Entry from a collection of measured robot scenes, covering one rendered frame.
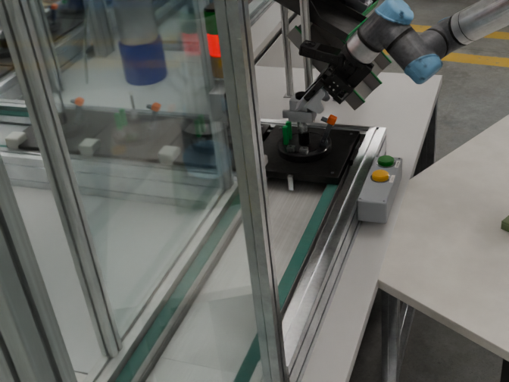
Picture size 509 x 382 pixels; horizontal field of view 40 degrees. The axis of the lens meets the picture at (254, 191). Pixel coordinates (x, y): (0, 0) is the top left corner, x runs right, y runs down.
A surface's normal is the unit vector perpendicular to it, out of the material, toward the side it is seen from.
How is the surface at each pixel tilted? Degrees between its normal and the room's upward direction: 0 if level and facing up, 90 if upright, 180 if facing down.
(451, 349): 0
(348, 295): 0
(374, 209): 90
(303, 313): 0
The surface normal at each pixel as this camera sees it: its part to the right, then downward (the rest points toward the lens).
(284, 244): -0.10, -0.84
